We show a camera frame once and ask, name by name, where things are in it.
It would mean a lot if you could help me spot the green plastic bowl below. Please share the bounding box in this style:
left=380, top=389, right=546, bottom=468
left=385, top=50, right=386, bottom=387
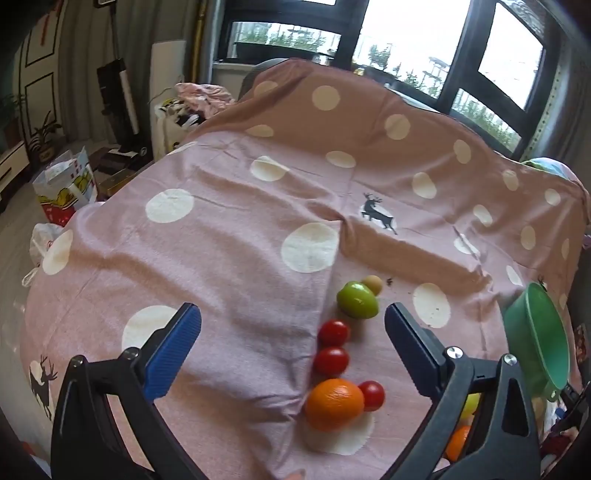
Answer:
left=502, top=281, right=572, bottom=402

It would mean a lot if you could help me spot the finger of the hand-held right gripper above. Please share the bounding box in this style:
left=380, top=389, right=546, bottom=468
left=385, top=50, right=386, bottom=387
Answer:
left=551, top=385, right=587, bottom=437

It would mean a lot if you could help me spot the red cherry tomato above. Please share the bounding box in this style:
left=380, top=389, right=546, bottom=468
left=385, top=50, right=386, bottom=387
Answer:
left=358, top=381, right=386, bottom=412
left=318, top=319, right=352, bottom=348
left=314, top=346, right=350, bottom=377

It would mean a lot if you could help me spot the pink clothes pile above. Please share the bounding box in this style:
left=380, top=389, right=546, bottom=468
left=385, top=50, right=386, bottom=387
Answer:
left=157, top=82, right=234, bottom=127

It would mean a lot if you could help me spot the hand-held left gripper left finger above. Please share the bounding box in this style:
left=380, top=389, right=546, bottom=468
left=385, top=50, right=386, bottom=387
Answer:
left=50, top=302, right=202, bottom=480

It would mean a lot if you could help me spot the printed shopping bag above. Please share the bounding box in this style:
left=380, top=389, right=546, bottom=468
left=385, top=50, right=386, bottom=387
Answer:
left=32, top=147, right=99, bottom=227

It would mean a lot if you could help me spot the large green lime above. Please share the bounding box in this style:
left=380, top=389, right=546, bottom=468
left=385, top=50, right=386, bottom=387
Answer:
left=336, top=281, right=380, bottom=320

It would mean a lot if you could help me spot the white board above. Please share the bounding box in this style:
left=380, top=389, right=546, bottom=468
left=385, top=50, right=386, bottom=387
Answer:
left=152, top=39, right=188, bottom=93

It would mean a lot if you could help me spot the light blue cloth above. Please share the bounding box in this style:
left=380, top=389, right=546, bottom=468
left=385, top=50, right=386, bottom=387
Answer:
left=522, top=157, right=578, bottom=183

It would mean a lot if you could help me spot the yellow pole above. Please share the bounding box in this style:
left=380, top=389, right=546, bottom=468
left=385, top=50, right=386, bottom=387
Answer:
left=194, top=0, right=206, bottom=84

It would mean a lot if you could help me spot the white plastic bag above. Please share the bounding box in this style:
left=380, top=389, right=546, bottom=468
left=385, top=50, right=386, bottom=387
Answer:
left=22, top=222, right=63, bottom=287

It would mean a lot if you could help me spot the white low cabinet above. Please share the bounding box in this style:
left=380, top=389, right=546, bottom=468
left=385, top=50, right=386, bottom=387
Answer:
left=0, top=138, right=33, bottom=199

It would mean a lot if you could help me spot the grey curtain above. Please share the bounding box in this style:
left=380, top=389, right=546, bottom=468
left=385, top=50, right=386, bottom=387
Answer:
left=526, top=28, right=591, bottom=185

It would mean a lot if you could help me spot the potted plant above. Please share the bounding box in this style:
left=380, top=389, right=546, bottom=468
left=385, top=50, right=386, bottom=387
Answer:
left=28, top=111, right=63, bottom=162

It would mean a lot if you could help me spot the black framed window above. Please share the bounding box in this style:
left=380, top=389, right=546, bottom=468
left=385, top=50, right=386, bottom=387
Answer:
left=212, top=0, right=561, bottom=158

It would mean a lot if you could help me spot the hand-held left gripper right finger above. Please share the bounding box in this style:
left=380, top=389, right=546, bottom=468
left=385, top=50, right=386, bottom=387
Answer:
left=384, top=302, right=542, bottom=480

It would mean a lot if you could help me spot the pink polka dot deer blanket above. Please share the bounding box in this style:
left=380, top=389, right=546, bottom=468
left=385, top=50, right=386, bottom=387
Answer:
left=18, top=58, right=591, bottom=480

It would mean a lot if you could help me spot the orange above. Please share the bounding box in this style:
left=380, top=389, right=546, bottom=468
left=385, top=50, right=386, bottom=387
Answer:
left=444, top=425, right=472, bottom=462
left=305, top=378, right=365, bottom=432

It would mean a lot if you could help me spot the grey chair back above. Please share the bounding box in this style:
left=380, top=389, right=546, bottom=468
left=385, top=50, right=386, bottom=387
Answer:
left=238, top=58, right=296, bottom=100

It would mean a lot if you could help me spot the black upright vacuum cleaner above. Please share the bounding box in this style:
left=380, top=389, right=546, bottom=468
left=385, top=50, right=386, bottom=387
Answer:
left=95, top=0, right=151, bottom=160

